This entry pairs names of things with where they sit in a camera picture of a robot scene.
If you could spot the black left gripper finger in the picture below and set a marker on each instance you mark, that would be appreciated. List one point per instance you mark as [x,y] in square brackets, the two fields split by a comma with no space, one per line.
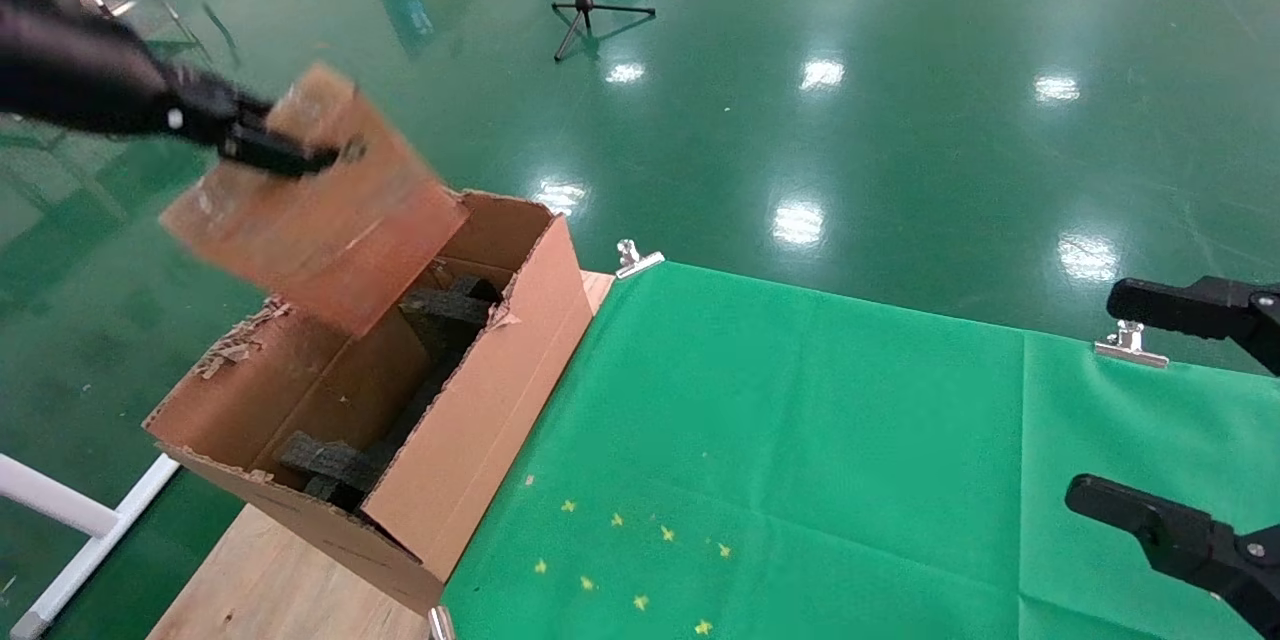
[280,155]

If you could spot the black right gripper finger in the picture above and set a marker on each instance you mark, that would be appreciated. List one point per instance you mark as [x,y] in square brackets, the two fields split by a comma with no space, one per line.
[1200,305]
[1190,540]

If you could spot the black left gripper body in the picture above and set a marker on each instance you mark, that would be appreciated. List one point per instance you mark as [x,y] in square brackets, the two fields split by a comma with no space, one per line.
[80,70]

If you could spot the large open cardboard carton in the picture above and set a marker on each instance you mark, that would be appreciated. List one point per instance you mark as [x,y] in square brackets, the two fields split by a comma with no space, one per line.
[480,420]

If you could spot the black foam padding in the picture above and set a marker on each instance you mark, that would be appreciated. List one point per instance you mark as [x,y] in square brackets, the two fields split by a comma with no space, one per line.
[440,310]

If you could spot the green table cloth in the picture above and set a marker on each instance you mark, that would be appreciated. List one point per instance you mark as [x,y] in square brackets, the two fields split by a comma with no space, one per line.
[850,470]

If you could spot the white table frame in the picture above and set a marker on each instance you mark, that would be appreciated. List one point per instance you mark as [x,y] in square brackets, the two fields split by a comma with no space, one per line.
[60,510]

